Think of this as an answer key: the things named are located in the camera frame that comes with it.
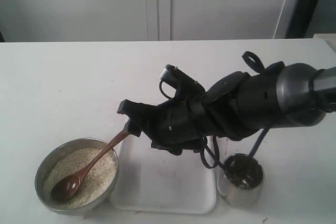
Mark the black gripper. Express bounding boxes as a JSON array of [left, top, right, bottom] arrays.
[[117, 95, 211, 156]]

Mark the brown wooden spoon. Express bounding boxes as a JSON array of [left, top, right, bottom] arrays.
[[50, 130, 129, 202]]

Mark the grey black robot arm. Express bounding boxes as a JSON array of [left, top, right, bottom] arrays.
[[118, 62, 335, 155]]

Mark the uncooked white rice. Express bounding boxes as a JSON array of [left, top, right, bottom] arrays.
[[43, 148, 117, 208]]

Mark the steel bowl of rice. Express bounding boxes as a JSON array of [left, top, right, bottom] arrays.
[[35, 138, 119, 216]]

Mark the white rectangular tray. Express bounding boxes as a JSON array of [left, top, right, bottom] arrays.
[[110, 134, 216, 214]]

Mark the small steel cup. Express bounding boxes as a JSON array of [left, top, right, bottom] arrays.
[[217, 153, 265, 208]]

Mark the white cabinet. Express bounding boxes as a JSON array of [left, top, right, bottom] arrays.
[[1, 0, 297, 42]]

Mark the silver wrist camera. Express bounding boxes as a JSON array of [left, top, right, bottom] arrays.
[[159, 65, 205, 100]]

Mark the dark vertical post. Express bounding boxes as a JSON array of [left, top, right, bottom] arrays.
[[285, 0, 335, 39]]

